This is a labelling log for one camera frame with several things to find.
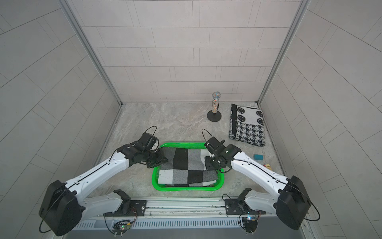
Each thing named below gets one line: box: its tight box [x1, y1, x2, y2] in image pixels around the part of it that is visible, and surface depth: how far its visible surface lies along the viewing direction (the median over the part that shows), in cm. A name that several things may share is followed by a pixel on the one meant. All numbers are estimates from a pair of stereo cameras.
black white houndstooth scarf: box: [228, 103, 267, 147], surface depth 99 cm
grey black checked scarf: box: [158, 146, 219, 187], surface depth 75 cm
